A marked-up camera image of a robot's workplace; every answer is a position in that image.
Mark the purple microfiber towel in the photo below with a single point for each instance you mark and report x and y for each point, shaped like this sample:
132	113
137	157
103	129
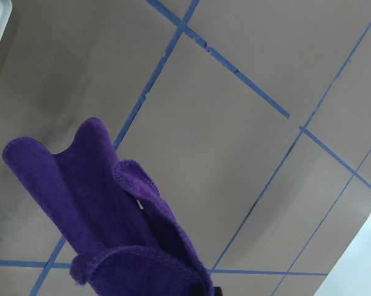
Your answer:
126	238

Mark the blue tape strip lower right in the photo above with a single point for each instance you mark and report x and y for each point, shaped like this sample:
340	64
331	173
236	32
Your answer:
335	156

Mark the blue tape strip crossing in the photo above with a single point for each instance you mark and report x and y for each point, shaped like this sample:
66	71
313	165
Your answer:
221	59

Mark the blue tape strip long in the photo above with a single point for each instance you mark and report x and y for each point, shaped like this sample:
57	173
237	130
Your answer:
117	142

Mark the blue tape strip bottom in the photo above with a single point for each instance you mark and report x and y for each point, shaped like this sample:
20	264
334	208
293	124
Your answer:
41	264

